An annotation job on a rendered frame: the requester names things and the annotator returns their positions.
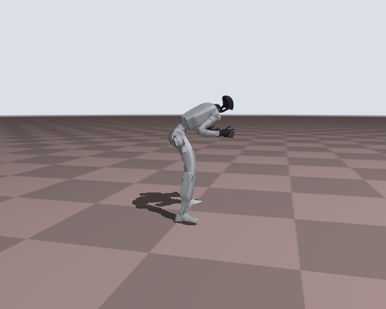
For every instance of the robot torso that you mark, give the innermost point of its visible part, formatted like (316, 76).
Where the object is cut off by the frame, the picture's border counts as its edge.
(193, 119)

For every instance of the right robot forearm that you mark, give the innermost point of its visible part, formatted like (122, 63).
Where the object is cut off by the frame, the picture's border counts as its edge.
(209, 133)

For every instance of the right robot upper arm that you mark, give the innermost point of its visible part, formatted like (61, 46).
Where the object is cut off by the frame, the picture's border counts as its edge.
(214, 117)

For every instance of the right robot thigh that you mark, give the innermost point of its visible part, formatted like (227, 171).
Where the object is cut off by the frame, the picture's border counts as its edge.
(187, 153)

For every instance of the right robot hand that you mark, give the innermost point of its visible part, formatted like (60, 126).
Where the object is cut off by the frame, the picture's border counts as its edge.
(226, 132)

